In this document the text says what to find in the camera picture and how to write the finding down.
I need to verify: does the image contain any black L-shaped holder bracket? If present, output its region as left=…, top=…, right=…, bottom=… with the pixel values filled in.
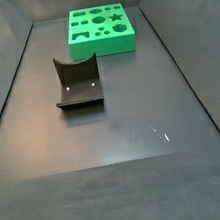
left=53, top=54, right=104, bottom=110

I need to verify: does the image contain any green shape sorter block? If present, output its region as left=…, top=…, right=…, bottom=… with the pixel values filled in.
left=67, top=3, right=136, bottom=60

